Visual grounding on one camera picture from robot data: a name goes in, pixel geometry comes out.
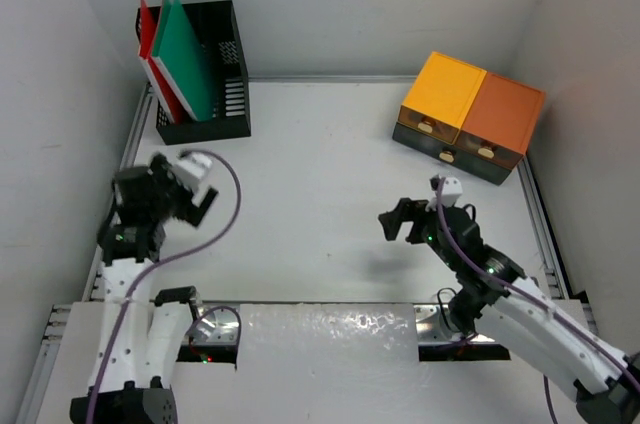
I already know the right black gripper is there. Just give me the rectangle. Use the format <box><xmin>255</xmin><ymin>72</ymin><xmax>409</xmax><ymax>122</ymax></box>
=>
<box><xmin>379</xmin><ymin>195</ymin><xmax>459</xmax><ymax>272</ymax></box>

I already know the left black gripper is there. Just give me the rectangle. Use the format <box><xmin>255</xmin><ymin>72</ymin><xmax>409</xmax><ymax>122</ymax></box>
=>
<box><xmin>150</xmin><ymin>154</ymin><xmax>216</xmax><ymax>227</ymax></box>

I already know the green folder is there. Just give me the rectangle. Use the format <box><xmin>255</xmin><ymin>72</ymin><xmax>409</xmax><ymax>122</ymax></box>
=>
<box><xmin>150</xmin><ymin>0</ymin><xmax>218</xmax><ymax>122</ymax></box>

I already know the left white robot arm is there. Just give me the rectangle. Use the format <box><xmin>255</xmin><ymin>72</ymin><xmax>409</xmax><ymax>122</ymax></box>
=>
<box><xmin>69</xmin><ymin>152</ymin><xmax>217</xmax><ymax>423</ymax></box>

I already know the dark bottom drawer unit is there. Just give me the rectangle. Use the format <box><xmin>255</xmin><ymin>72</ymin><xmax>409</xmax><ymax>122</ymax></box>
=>
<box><xmin>392</xmin><ymin>123</ymin><xmax>513</xmax><ymax>185</ymax></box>

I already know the yellow drawer box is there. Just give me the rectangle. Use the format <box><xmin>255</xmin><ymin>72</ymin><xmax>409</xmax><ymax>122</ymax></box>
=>
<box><xmin>397</xmin><ymin>52</ymin><xmax>487</xmax><ymax>144</ymax></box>

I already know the orange drawer box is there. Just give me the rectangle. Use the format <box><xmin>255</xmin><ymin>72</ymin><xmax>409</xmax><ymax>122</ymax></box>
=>
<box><xmin>455</xmin><ymin>73</ymin><xmax>546</xmax><ymax>170</ymax></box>

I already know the black mesh file rack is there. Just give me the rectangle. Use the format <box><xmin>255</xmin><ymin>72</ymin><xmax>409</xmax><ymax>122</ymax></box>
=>
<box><xmin>136</xmin><ymin>0</ymin><xmax>251</xmax><ymax>145</ymax></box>

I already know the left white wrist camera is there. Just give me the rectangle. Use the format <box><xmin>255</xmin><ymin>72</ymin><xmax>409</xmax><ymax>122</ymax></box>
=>
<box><xmin>173</xmin><ymin>152</ymin><xmax>213</xmax><ymax>191</ymax></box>

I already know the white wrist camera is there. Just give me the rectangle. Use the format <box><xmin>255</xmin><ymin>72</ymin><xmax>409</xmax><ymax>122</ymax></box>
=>
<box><xmin>173</xmin><ymin>152</ymin><xmax>213</xmax><ymax>191</ymax></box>
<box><xmin>426</xmin><ymin>175</ymin><xmax>463</xmax><ymax>211</ymax></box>

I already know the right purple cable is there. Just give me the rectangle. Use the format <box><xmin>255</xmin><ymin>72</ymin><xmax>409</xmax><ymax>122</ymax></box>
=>
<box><xmin>432</xmin><ymin>178</ymin><xmax>640</xmax><ymax>424</ymax></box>

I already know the purple cable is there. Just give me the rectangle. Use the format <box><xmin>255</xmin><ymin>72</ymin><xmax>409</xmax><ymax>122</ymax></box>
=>
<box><xmin>432</xmin><ymin>178</ymin><xmax>640</xmax><ymax>424</ymax></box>
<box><xmin>87</xmin><ymin>149</ymin><xmax>244</xmax><ymax>424</ymax></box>

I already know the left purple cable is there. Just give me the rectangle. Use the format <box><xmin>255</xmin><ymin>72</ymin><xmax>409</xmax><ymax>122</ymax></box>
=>
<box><xmin>87</xmin><ymin>149</ymin><xmax>244</xmax><ymax>424</ymax></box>

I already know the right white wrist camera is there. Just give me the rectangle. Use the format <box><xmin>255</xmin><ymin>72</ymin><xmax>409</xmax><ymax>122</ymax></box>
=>
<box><xmin>426</xmin><ymin>175</ymin><xmax>463</xmax><ymax>211</ymax></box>

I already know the metal front rail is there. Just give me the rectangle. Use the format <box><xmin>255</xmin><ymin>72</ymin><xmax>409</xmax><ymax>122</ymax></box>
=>
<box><xmin>14</xmin><ymin>301</ymin><xmax>511</xmax><ymax>424</ymax></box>

